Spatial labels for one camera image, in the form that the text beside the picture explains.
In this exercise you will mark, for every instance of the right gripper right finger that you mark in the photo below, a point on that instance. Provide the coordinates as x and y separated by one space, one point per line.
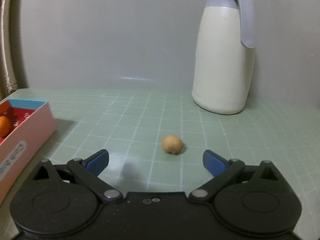
224 173

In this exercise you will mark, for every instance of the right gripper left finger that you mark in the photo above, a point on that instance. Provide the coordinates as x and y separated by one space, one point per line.
86 172

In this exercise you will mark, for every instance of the small tan round fruit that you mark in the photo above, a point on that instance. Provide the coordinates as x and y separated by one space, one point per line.
172 144

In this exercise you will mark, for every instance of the green checked tablecloth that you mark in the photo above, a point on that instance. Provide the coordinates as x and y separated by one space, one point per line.
131 125

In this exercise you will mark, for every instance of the colourful cardboard box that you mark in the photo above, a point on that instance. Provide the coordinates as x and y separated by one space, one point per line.
31 125

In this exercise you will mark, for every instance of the large orange left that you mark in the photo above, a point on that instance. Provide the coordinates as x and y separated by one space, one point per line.
5 126

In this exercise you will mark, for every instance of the white thermos jug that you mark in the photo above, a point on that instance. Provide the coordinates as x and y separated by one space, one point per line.
224 57

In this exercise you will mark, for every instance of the beige satin curtain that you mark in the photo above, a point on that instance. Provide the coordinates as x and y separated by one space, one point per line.
13 76

